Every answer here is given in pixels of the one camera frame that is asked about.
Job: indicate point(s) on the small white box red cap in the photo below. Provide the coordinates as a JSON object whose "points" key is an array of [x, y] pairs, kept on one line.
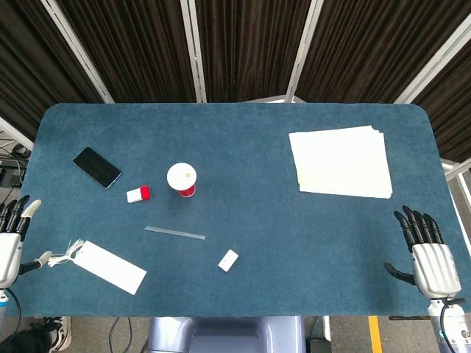
{"points": [[134, 195]]}

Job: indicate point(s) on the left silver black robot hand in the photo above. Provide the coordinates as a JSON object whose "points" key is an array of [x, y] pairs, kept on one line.
{"points": [[7, 253]]}

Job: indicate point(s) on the clear plastic strip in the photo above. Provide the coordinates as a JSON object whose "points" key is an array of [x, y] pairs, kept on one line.
{"points": [[174, 232]]}

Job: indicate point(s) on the small white rectangular block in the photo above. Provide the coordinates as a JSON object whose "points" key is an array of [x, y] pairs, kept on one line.
{"points": [[227, 260]]}

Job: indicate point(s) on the black power adapter box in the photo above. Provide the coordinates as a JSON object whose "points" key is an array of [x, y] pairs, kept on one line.
{"points": [[320, 346]]}

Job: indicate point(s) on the lavender robot torso base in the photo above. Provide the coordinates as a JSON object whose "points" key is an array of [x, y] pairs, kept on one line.
{"points": [[169, 334]]}

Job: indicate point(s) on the stack of white paper sheets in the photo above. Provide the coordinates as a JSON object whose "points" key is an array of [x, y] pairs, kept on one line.
{"points": [[342, 162]]}

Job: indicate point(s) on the black smartphone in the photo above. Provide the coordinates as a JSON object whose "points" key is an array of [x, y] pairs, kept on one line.
{"points": [[96, 168]]}

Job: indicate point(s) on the dark brown curtain panel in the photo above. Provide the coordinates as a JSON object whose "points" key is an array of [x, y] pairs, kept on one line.
{"points": [[29, 73], [250, 48], [140, 48], [452, 110], [368, 48]]}

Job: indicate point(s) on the blue felt table mat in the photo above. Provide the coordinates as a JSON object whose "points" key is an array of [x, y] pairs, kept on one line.
{"points": [[257, 147]]}

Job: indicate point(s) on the black and white sneaker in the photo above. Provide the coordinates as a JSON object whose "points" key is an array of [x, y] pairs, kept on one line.
{"points": [[60, 331]]}

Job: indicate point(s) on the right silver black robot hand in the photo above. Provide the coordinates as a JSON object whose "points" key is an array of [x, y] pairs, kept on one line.
{"points": [[434, 268]]}

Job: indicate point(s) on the white partition frame post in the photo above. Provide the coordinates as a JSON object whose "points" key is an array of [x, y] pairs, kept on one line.
{"points": [[194, 51], [456, 167], [305, 48], [16, 135], [78, 51], [436, 66]]}

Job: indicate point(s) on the right lavender robot arm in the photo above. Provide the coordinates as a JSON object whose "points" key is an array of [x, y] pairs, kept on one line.
{"points": [[456, 331]]}

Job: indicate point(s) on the red cup with white lid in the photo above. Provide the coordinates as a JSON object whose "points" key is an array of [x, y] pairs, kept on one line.
{"points": [[181, 177]]}

